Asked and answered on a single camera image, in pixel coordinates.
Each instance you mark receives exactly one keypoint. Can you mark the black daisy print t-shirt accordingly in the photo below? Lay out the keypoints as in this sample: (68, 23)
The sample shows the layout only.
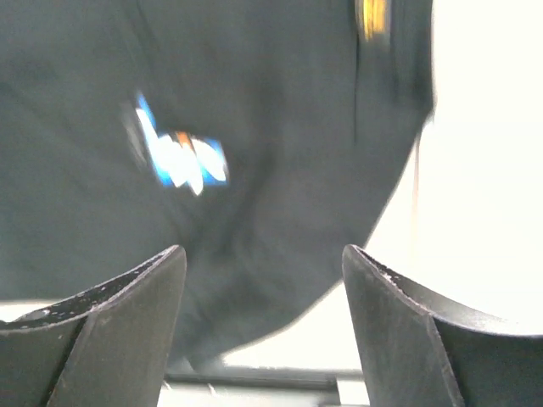
(261, 136)

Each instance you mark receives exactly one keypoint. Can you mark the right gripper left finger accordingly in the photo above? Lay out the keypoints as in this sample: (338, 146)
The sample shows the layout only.
(107, 346)

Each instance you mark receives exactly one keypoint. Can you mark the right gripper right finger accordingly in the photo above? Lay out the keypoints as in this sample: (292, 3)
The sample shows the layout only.
(420, 348)

